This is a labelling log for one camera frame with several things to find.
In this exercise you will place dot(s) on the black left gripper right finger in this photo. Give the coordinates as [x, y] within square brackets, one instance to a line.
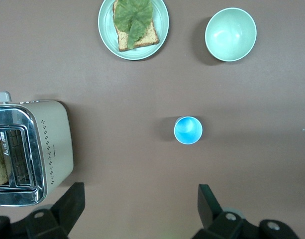
[209, 206]

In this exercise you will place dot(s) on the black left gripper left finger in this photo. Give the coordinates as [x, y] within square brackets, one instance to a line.
[67, 204]

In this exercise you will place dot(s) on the light blue cup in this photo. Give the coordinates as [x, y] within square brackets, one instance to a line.
[188, 130]

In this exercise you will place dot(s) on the beige chrome toaster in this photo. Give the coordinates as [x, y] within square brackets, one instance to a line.
[55, 139]

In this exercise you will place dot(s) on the brown table cloth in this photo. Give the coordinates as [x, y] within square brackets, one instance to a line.
[142, 87]

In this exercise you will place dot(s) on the pale green bowl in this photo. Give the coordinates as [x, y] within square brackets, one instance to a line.
[230, 35]

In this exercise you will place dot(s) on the toast slice under lettuce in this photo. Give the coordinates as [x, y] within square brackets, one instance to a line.
[147, 37]

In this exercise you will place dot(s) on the pale green plate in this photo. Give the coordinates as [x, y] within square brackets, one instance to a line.
[105, 27]

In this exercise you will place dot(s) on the green lettuce leaf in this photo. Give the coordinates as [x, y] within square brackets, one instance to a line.
[132, 17]

